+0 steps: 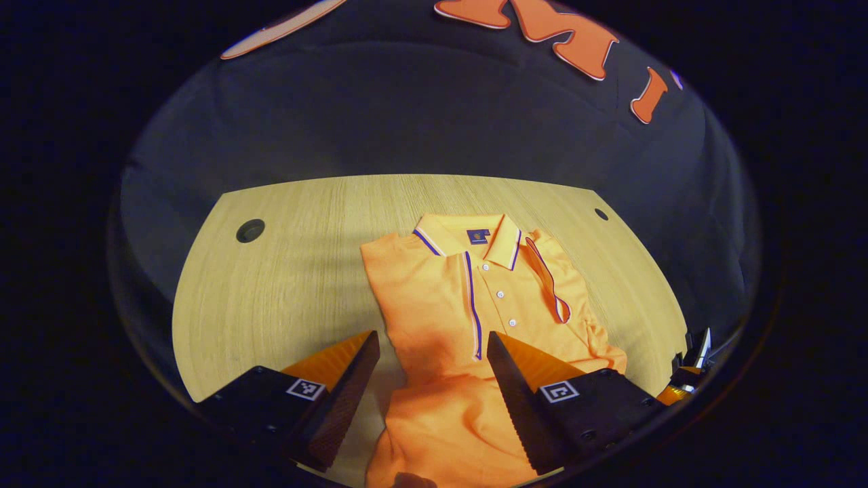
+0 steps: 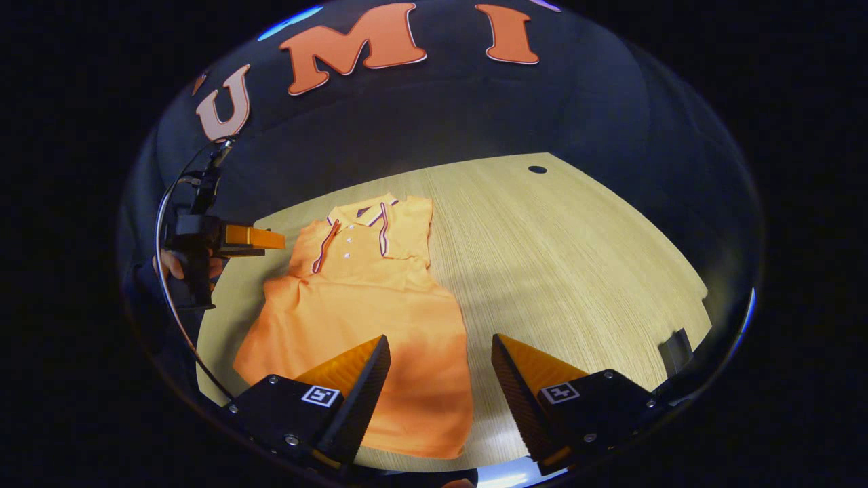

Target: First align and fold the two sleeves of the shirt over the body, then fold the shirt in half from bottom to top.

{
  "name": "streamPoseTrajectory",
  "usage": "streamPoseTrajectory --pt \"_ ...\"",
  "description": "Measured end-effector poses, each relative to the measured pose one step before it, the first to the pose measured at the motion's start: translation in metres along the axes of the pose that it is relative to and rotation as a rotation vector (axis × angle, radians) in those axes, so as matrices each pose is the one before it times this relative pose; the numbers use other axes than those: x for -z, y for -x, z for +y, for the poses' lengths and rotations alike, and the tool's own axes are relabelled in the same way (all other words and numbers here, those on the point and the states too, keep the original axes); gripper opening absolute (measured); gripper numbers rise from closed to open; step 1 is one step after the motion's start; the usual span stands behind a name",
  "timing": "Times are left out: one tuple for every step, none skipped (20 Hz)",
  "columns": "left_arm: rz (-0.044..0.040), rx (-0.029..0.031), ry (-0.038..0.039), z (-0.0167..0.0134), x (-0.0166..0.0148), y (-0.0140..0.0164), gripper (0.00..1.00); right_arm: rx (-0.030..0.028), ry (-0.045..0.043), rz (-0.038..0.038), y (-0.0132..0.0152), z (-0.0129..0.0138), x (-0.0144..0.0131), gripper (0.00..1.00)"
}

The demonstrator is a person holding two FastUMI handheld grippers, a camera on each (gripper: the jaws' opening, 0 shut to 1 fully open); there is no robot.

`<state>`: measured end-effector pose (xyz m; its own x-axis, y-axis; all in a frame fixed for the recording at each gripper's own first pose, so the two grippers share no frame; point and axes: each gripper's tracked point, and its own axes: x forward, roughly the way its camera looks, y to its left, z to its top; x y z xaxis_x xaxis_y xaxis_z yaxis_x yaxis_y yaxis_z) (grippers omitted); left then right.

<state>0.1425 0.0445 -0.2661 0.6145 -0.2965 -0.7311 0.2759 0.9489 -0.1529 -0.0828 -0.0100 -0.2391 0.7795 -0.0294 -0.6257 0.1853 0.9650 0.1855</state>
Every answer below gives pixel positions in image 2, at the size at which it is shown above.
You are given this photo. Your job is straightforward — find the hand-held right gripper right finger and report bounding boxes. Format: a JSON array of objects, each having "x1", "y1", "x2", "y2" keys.
[{"x1": 491, "y1": 333, "x2": 669, "y2": 475}]

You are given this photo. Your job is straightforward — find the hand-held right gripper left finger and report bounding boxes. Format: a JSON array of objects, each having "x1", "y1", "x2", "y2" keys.
[{"x1": 227, "y1": 334, "x2": 392, "y2": 468}]

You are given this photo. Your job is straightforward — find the orange T-shirt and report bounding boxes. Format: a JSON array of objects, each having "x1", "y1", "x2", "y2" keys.
[{"x1": 233, "y1": 193, "x2": 474, "y2": 460}]

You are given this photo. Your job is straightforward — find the dark grey block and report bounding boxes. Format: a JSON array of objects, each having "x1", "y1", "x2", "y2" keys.
[{"x1": 659, "y1": 329, "x2": 694, "y2": 377}]

